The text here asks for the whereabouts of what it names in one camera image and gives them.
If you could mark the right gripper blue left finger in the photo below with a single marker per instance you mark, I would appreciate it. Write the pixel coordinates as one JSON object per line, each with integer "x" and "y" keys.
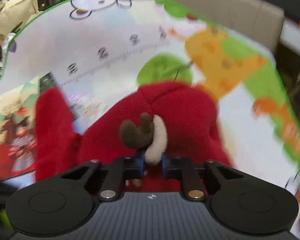
{"x": 116, "y": 174}

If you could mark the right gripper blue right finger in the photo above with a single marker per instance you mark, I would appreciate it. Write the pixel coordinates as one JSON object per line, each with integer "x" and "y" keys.
{"x": 183, "y": 170}

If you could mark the red fleece hooded baby jacket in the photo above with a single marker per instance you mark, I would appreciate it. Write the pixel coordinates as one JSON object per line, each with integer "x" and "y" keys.
{"x": 168, "y": 118}

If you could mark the light blue thin booklet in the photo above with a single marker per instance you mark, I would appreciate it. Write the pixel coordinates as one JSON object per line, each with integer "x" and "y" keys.
{"x": 85, "y": 108}

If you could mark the illustrated children's book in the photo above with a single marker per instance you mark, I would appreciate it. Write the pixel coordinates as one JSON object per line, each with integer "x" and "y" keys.
{"x": 18, "y": 144}

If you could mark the cartoon animal play mat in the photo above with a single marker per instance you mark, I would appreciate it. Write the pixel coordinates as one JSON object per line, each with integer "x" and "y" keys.
{"x": 110, "y": 48}

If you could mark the white cloth in bag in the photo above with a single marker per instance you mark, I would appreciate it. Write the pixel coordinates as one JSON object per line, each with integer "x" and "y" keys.
{"x": 8, "y": 45}

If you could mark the yellow fabric storage bag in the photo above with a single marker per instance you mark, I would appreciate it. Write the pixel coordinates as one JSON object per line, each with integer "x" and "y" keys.
{"x": 14, "y": 14}

